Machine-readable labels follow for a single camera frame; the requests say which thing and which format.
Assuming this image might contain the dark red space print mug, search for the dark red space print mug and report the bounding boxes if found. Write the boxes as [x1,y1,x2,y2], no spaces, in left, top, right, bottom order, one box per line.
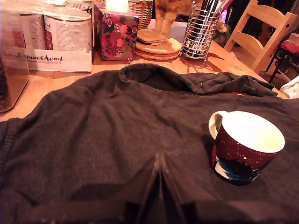
[208,110,286,186]

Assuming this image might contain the dark grey knitted cloth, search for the dark grey knitted cloth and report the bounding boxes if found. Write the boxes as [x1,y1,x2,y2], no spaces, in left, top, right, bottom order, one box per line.
[0,63,299,224]

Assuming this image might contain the white crumpled cloth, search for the white crumpled cloth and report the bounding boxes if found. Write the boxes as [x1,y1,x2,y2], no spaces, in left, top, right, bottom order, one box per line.
[279,75,299,100]

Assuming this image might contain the square cork coaster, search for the square cork coaster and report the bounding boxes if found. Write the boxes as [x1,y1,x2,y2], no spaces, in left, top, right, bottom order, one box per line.
[136,29,169,46]

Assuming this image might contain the white cardboard can tray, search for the white cardboard can tray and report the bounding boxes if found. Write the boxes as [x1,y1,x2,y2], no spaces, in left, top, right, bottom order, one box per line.
[23,48,93,73]

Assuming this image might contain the floral tissue box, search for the floral tissue box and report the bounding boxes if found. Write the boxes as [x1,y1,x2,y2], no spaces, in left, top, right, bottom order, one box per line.
[93,2,140,63]

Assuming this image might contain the clear kibble container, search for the clear kibble container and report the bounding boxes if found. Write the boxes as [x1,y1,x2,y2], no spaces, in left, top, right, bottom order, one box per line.
[0,7,30,113]

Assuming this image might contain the ginger cat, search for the ginger cat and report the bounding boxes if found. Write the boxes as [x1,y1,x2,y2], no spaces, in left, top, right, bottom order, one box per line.
[154,0,228,38]

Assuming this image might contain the white labelled tin can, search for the white labelled tin can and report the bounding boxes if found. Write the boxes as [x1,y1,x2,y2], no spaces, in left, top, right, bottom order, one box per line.
[43,9,93,52]
[20,13,47,50]

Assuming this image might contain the light wooden chair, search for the light wooden chair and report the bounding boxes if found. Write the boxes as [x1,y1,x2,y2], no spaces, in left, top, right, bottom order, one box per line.
[223,0,298,74]

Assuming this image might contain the wicker basket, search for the wicker basket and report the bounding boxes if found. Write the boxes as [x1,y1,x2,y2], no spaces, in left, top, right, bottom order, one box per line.
[128,0,154,30]

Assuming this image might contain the black chair with red cushion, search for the black chair with red cushion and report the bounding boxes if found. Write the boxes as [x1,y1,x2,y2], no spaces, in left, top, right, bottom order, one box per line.
[268,32,299,84]

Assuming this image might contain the white paper tissue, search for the white paper tissue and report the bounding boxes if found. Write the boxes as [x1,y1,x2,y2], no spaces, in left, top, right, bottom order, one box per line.
[105,0,129,12]

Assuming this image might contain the chrome wire utensil rack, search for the chrome wire utensil rack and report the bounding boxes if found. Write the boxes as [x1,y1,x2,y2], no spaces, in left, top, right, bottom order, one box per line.
[179,5,221,63]

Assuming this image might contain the dark long utensil handle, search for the dark long utensil handle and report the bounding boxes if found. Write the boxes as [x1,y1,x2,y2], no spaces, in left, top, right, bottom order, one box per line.
[201,0,212,18]
[210,0,225,14]

